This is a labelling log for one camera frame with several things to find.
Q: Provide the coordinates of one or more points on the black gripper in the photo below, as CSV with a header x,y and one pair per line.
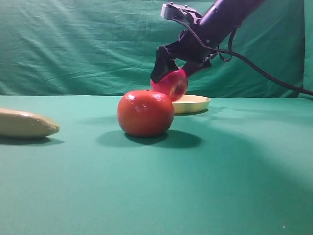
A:
x,y
194,45

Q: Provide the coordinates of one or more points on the red apple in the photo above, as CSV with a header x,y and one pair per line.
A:
x,y
174,85

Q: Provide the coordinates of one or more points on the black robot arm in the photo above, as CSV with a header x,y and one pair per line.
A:
x,y
231,14

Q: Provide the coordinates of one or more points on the pale yellow plate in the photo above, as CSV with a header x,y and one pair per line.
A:
x,y
191,104

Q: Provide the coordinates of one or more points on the shiny orange fruit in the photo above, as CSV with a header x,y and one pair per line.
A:
x,y
145,113

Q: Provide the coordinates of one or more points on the green backdrop cloth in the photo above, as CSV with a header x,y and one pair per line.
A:
x,y
108,47

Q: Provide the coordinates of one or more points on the yellow plastic banana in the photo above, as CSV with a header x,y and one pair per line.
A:
x,y
26,125

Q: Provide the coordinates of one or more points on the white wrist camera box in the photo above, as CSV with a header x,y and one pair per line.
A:
x,y
184,13

